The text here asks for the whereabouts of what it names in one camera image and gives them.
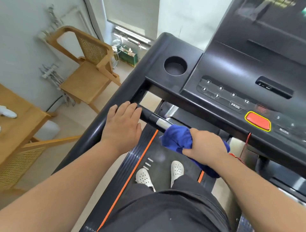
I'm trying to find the person's left hand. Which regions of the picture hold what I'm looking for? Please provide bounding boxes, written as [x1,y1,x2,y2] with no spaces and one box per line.
[100,101,143,156]

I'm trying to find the person's right hand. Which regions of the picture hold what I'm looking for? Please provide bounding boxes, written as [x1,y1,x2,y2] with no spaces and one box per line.
[181,128,229,167]

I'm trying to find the blue cleaning cloth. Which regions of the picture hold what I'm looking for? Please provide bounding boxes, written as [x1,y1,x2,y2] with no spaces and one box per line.
[159,124,231,178]

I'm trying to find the black treadmill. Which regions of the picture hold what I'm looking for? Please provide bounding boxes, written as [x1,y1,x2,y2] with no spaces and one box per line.
[51,0,306,232]

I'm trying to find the person's right forearm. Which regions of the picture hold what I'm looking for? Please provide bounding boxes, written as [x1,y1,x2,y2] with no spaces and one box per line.
[210,153,306,232]

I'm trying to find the person's left forearm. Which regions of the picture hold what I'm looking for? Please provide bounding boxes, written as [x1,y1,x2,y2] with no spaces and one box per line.
[0,141,120,232]

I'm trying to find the person's right white clog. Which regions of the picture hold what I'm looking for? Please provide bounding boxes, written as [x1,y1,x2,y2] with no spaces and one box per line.
[170,160,185,189]

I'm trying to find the person's white clog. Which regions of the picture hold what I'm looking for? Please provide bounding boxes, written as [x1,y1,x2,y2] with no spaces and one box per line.
[170,160,185,189]
[135,168,156,192]

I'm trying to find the person's left white clog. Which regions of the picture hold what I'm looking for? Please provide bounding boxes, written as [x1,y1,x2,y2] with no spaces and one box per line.
[135,168,156,192]

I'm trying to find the person's black shorts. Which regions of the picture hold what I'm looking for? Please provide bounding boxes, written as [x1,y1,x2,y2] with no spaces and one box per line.
[98,174,231,232]

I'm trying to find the wooden rattan chair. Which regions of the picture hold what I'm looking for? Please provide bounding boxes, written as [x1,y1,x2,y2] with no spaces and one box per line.
[45,25,122,114]

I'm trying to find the green gift bag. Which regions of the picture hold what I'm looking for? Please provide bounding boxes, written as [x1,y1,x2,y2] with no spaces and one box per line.
[117,45,139,67]

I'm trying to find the white pipe manifold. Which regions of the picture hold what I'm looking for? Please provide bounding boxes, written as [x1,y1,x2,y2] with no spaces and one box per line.
[39,63,76,107]

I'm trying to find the metal window track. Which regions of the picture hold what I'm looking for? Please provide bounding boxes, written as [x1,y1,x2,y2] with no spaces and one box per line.
[112,25,153,48]

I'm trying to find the wooden table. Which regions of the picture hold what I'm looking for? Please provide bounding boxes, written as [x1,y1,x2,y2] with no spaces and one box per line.
[0,83,83,192]

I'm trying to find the small white handheld device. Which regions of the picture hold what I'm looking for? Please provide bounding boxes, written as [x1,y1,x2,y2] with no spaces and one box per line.
[0,105,18,119]

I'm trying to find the black cable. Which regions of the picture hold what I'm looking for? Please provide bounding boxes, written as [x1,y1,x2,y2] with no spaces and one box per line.
[45,95,63,112]
[82,0,100,40]

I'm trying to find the white wall heating pipes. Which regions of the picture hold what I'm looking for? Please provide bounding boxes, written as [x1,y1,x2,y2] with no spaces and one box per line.
[36,4,96,42]

